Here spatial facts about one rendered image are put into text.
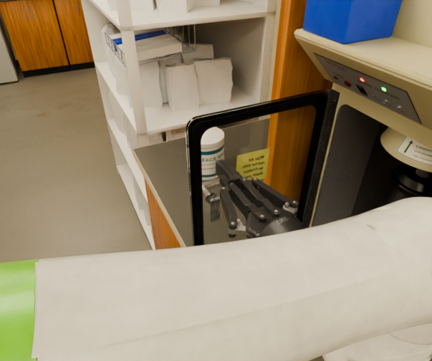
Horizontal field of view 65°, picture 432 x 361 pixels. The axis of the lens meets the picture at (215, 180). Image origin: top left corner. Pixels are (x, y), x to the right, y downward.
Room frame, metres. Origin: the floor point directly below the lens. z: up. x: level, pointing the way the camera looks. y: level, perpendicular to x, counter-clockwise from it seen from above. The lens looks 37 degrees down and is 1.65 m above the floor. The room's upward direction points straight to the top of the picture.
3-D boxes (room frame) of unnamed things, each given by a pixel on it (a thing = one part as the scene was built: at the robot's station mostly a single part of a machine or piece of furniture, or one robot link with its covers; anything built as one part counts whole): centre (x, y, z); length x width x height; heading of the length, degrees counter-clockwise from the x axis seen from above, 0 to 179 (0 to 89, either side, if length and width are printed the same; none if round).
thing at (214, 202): (0.52, 0.00, 1.18); 0.02 x 0.02 x 0.06; 26
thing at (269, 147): (0.58, -0.09, 1.19); 0.30 x 0.01 x 0.40; 116
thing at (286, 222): (0.37, -0.09, 1.28); 0.09 x 0.08 x 0.07; 26
